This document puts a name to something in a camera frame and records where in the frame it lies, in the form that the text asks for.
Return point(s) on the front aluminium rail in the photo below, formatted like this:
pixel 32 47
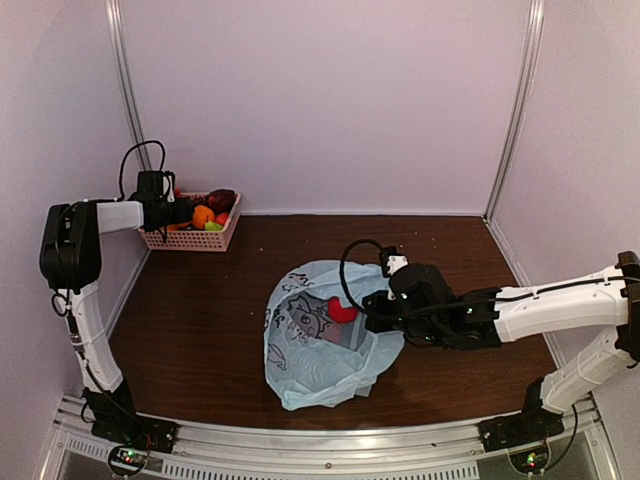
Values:
pixel 450 450

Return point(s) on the aluminium corner post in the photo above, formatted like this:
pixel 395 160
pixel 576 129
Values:
pixel 123 70
pixel 529 60

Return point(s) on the red peach in basket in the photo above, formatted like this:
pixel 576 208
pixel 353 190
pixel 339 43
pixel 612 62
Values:
pixel 222 218

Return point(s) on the orange fruit in basket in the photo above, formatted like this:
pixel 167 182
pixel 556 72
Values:
pixel 201 216

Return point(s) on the left aluminium corner post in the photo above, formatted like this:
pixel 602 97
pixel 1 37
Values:
pixel 123 70

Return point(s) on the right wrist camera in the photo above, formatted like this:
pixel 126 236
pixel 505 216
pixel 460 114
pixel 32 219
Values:
pixel 391 260

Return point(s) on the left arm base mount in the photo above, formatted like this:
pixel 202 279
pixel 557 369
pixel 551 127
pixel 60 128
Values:
pixel 116 420

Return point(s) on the right aluminium corner post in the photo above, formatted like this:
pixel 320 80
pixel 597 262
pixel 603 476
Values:
pixel 529 60

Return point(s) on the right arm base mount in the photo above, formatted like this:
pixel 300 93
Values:
pixel 533 423

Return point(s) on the pink perforated plastic basket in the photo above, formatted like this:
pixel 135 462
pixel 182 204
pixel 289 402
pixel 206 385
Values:
pixel 196 240

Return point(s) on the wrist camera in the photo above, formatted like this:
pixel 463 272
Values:
pixel 169 180
pixel 391 260

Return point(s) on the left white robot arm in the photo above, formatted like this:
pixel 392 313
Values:
pixel 70 260

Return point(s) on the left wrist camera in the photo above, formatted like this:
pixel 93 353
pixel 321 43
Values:
pixel 169 180

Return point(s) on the light blue printed plastic bag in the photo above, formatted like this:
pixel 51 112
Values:
pixel 310 360

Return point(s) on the green pear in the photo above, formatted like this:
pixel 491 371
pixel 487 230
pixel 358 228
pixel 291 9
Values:
pixel 213 226

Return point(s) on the dark red apple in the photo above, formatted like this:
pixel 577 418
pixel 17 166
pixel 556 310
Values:
pixel 221 200

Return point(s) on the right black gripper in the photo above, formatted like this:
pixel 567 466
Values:
pixel 374 305

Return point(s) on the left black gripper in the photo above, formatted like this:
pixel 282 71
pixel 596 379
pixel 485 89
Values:
pixel 183 214

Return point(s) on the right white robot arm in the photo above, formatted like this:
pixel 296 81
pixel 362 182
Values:
pixel 608 299

